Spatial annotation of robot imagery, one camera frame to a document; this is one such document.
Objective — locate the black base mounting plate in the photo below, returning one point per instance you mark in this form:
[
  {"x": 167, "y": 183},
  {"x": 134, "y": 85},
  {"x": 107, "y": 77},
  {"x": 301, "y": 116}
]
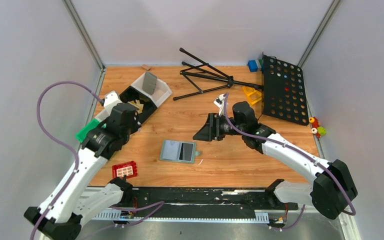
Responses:
[{"x": 201, "y": 203}]

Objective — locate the white plastic bin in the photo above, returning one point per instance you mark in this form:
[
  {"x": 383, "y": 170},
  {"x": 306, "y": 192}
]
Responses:
[
  {"x": 161, "y": 94},
  {"x": 102, "y": 115}
]

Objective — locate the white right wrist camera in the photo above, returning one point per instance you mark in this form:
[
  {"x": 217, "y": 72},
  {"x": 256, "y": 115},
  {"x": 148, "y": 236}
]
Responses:
[{"x": 221, "y": 103}]

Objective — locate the black folding tripod stand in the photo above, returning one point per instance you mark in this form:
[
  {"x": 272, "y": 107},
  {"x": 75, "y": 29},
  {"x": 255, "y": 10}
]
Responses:
[{"x": 205, "y": 71}]

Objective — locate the black plastic bin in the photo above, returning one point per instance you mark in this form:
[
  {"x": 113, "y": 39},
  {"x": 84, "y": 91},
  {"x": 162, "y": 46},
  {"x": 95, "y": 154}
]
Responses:
[{"x": 149, "y": 107}]

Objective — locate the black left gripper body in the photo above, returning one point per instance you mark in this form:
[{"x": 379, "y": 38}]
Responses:
[{"x": 131, "y": 97}]

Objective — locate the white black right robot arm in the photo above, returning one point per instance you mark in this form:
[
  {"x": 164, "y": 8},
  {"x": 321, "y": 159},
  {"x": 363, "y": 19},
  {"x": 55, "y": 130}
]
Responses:
[{"x": 330, "y": 188}]

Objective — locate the gold cards in black bin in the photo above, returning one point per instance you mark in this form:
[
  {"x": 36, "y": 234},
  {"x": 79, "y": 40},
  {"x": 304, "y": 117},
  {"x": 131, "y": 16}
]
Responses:
[{"x": 138, "y": 105}]

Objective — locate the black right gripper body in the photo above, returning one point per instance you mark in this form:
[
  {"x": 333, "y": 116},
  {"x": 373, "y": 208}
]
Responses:
[{"x": 215, "y": 126}]

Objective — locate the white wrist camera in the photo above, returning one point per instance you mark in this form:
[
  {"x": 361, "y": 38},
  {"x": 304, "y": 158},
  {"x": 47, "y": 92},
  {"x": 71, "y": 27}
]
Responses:
[
  {"x": 221, "y": 103},
  {"x": 111, "y": 98}
]

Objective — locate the small wooden block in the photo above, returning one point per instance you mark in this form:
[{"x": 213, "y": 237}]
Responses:
[{"x": 146, "y": 67}]

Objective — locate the green plastic bin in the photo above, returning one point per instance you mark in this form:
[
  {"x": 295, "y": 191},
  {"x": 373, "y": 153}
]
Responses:
[{"x": 95, "y": 126}]

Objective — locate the blue toy block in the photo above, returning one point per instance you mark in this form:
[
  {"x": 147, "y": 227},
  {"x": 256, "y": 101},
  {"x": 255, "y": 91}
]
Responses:
[{"x": 255, "y": 65}]

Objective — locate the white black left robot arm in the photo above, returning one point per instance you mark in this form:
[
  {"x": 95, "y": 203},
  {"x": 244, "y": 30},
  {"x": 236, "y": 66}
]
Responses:
[{"x": 62, "y": 215}]

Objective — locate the yellow plastic toy frame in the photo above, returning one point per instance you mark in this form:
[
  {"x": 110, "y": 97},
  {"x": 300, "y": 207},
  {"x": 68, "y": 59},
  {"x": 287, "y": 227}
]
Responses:
[{"x": 253, "y": 96}]

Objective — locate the dark credit card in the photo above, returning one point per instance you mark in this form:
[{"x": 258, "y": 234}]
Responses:
[{"x": 186, "y": 152}]

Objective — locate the red yellow green toy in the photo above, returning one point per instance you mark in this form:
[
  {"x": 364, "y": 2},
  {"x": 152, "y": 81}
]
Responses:
[{"x": 316, "y": 128}]

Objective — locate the red white toy block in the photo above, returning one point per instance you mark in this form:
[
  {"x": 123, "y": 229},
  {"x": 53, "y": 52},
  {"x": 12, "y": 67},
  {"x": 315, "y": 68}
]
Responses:
[{"x": 128, "y": 169}]

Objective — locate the black perforated music stand tray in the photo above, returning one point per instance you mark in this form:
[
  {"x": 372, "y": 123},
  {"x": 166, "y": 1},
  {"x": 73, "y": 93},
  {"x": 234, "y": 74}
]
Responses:
[{"x": 284, "y": 95}]

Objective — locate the grey card holder in bin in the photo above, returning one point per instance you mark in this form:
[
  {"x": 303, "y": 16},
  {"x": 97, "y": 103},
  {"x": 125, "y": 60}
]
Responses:
[{"x": 149, "y": 83}]

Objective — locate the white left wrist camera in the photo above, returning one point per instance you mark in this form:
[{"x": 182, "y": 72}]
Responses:
[{"x": 111, "y": 98}]

